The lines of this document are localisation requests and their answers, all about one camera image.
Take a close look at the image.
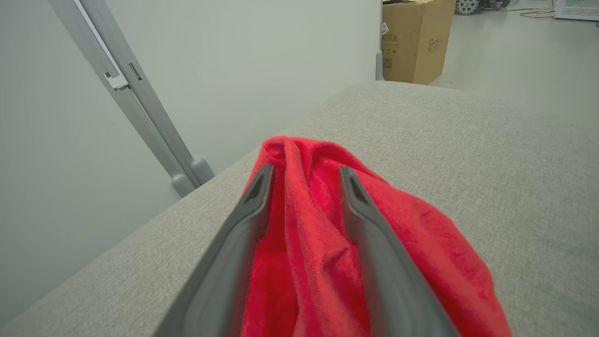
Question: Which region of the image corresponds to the thin floor cable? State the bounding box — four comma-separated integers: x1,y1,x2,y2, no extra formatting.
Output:
519,7,555,19

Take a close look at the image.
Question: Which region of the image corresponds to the red shorts white stripe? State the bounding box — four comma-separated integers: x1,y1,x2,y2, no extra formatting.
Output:
241,136,513,337

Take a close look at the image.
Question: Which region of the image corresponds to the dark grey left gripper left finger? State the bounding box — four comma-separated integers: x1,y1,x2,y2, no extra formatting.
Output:
154,164,275,337

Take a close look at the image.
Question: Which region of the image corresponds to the grey fabric sofa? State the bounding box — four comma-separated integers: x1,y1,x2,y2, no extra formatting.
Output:
0,81,599,337

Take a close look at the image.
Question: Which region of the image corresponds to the white printed box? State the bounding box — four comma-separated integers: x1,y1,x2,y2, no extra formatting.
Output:
554,0,599,22

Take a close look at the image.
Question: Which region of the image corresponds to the brown cardboard box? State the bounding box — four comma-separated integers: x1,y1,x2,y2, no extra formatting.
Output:
381,0,457,85

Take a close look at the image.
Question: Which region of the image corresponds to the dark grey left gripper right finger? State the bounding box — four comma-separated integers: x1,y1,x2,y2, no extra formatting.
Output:
338,166,461,337

